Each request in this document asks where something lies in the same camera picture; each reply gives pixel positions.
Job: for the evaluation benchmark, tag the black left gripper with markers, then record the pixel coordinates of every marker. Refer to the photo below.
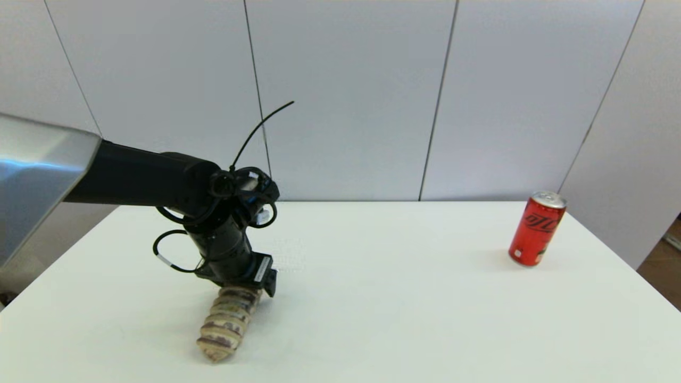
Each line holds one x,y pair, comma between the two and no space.
250,270

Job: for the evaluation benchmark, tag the long braided brown bread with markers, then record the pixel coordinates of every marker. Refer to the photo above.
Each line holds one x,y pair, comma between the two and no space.
227,322

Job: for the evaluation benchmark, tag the black and silver left robot arm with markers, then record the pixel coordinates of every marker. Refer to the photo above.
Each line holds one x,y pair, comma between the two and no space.
133,175

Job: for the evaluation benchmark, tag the red cola can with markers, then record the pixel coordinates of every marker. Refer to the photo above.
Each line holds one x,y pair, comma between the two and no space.
535,234

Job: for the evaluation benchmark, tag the grey bar on floor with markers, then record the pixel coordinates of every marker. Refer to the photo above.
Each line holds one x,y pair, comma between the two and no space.
672,242

